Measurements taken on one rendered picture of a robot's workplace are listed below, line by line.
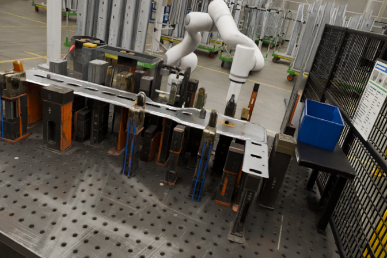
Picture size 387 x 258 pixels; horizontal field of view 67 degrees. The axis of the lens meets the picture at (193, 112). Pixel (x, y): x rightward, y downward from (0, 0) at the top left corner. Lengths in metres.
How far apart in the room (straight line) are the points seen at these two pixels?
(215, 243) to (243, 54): 0.79
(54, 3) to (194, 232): 4.66
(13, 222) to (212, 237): 0.73
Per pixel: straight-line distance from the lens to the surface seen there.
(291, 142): 1.31
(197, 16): 1.67
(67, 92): 1.50
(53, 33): 5.45
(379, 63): 1.43
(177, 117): 1.41
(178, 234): 1.22
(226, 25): 1.46
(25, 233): 1.23
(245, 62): 1.33
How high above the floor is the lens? 1.54
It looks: 21 degrees down
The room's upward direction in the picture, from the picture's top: 11 degrees clockwise
